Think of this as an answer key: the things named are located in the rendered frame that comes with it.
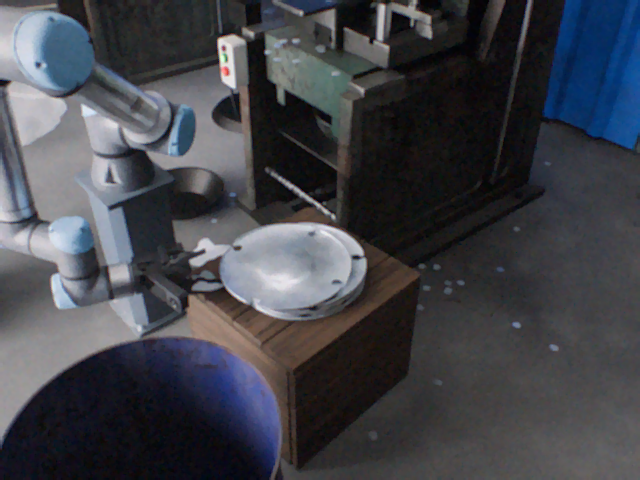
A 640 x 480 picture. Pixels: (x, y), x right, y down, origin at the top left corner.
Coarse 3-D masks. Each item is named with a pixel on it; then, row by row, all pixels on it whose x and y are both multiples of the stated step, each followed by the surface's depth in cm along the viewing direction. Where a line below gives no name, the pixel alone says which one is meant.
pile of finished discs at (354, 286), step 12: (312, 228) 151; (324, 228) 151; (348, 240) 147; (348, 252) 144; (360, 252) 144; (360, 264) 141; (360, 276) 137; (348, 288) 134; (360, 288) 138; (252, 300) 135; (336, 300) 131; (348, 300) 134; (264, 312) 133; (276, 312) 132; (288, 312) 131; (300, 312) 130; (312, 312) 131; (324, 312) 132; (336, 312) 133
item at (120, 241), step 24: (96, 192) 152; (144, 192) 152; (96, 216) 162; (120, 216) 153; (144, 216) 157; (168, 216) 163; (120, 240) 158; (144, 240) 161; (168, 240) 166; (144, 288) 169; (120, 312) 181; (144, 312) 173; (168, 312) 179; (144, 336) 176
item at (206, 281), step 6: (204, 270) 142; (192, 276) 139; (198, 276) 139; (204, 276) 140; (210, 276) 141; (192, 282) 137; (198, 282) 136; (204, 282) 137; (210, 282) 138; (216, 282) 138; (222, 282) 139; (192, 288) 137; (198, 288) 137; (204, 288) 138; (210, 288) 138; (216, 288) 139
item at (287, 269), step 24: (240, 240) 146; (264, 240) 146; (288, 240) 146; (312, 240) 146; (336, 240) 146; (240, 264) 139; (264, 264) 138; (288, 264) 138; (312, 264) 139; (336, 264) 139; (240, 288) 133; (264, 288) 133; (288, 288) 133; (312, 288) 133; (336, 288) 133
